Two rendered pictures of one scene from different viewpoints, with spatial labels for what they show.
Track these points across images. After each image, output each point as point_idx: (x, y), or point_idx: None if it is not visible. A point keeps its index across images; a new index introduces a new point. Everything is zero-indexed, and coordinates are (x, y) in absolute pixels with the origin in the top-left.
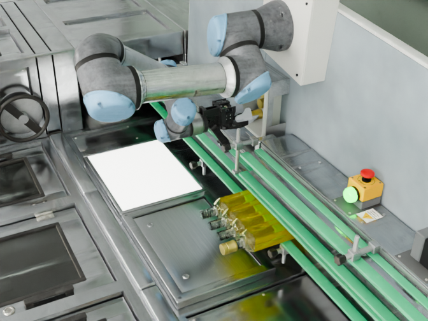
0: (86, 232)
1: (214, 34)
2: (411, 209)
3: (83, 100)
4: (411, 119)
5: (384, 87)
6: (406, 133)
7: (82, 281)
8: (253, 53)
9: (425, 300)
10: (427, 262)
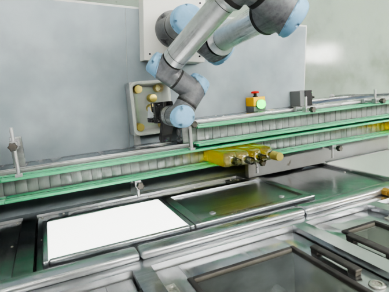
0: (209, 256)
1: (195, 14)
2: (274, 98)
3: (297, 6)
4: (261, 51)
5: (241, 44)
6: (260, 61)
7: (297, 247)
8: None
9: (327, 108)
10: (308, 101)
